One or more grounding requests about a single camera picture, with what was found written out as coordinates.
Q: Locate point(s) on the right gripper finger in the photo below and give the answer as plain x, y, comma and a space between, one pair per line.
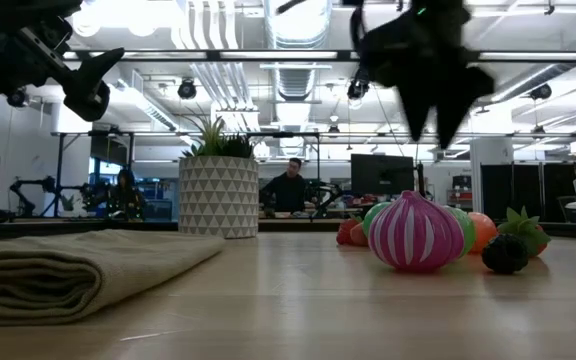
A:
418, 105
455, 100

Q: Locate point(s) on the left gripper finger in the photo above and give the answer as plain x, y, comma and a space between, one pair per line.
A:
88, 95

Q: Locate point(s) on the purple ball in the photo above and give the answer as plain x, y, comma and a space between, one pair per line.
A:
413, 235

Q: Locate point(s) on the green toy melon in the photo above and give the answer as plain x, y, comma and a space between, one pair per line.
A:
463, 230

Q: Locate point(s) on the orange toy fruit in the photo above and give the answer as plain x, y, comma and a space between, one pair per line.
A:
483, 230

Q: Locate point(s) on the small pink red toy fruit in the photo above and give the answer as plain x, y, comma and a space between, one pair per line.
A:
360, 236

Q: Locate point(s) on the red strawberry toy green leaves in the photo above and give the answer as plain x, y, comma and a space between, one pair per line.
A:
525, 227

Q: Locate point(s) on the red toy strawberry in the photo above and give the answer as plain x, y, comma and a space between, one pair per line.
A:
345, 232

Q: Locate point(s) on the black toy blackberry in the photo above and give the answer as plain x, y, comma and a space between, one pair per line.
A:
505, 254

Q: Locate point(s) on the black background robot arm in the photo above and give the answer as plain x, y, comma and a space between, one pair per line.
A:
329, 192
48, 184

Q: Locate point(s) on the black ceiling spotlight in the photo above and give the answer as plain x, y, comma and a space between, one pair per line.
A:
541, 92
186, 90
17, 98

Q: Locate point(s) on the black computer monitor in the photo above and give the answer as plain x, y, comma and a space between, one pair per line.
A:
382, 175

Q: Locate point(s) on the background shelf with boxes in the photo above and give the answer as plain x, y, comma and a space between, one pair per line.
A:
460, 192

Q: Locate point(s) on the person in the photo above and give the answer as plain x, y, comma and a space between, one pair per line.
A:
288, 192
125, 197

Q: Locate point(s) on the green artificial plant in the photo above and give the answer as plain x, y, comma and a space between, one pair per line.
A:
215, 142

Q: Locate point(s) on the white triangle-patterned plant pot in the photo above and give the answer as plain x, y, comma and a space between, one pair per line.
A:
218, 200

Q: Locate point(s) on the folded olive cloth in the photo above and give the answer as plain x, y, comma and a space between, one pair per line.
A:
68, 270

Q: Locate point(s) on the black hanging ceiling camera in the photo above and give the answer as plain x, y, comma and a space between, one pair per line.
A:
355, 90

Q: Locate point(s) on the black partition wall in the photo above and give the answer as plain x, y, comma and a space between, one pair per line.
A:
528, 192

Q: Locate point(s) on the silver ventilation duct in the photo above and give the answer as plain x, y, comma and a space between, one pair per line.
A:
295, 80

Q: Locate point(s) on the black overhead frame beam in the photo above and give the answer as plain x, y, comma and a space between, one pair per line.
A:
208, 55

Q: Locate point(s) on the black aluminium table frame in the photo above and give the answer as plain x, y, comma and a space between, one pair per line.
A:
68, 226

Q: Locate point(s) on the black background rig frame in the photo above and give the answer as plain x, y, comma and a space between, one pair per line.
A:
278, 134

